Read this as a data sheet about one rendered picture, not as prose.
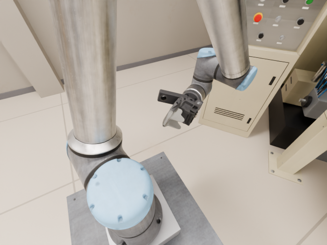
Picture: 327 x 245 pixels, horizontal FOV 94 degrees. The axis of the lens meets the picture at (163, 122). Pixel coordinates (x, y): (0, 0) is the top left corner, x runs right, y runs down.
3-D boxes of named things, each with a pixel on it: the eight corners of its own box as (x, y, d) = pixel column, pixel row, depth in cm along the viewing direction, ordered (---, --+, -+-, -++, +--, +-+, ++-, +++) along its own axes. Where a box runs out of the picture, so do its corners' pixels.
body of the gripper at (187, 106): (195, 112, 51) (206, 97, 60) (173, 100, 53) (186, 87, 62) (188, 128, 57) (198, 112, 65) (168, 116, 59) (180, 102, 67)
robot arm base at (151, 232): (119, 266, 46) (110, 264, 39) (101, 206, 57) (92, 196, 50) (172, 226, 52) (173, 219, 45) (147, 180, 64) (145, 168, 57)
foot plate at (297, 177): (267, 150, 156) (269, 148, 155) (298, 160, 149) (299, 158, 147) (268, 173, 140) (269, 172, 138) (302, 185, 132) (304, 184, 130)
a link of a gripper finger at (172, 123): (176, 132, 48) (187, 118, 54) (160, 123, 49) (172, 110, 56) (173, 139, 50) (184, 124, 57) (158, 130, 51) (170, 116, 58)
